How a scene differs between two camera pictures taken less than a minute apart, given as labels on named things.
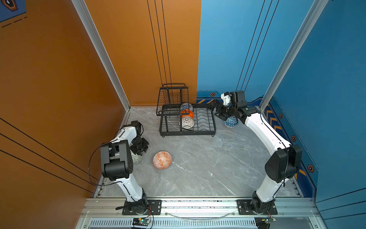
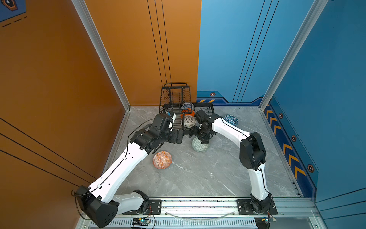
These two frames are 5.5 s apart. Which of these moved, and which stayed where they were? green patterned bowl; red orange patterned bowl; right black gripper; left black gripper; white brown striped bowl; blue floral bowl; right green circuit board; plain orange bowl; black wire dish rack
Moved: right black gripper; left black gripper; green patterned bowl
Stayed: black wire dish rack; white brown striped bowl; red orange patterned bowl; blue floral bowl; right green circuit board; plain orange bowl
